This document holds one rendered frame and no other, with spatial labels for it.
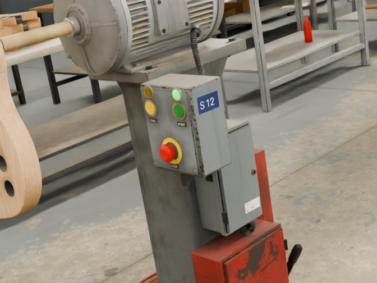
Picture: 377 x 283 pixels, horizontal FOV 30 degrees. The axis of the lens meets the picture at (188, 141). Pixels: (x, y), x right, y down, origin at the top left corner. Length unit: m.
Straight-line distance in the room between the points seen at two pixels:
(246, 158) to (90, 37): 0.51
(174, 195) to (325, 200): 1.85
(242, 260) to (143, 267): 1.41
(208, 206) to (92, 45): 0.51
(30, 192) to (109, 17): 0.43
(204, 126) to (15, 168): 0.40
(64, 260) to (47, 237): 0.33
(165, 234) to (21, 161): 0.63
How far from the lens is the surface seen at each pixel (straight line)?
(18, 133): 1.48
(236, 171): 1.80
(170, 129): 1.51
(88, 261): 3.39
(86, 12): 1.65
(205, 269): 1.86
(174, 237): 1.94
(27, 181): 1.48
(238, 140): 1.79
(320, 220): 3.42
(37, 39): 1.61
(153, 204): 1.95
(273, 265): 1.96
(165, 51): 1.79
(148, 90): 1.52
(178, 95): 1.45
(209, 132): 1.49
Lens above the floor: 1.45
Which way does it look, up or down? 17 degrees down
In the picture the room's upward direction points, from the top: 9 degrees counter-clockwise
